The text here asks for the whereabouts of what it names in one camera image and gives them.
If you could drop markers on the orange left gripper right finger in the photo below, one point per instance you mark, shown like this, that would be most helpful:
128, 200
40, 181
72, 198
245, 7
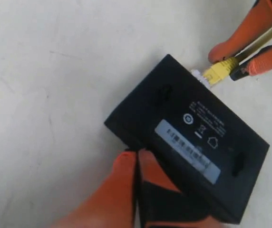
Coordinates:
163, 205

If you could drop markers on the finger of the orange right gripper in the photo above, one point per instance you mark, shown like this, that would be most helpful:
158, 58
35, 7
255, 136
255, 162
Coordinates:
258, 64
257, 21

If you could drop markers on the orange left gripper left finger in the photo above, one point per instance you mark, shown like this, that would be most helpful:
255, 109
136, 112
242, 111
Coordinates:
113, 204

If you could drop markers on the small black box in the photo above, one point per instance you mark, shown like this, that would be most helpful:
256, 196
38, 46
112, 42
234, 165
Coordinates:
202, 142

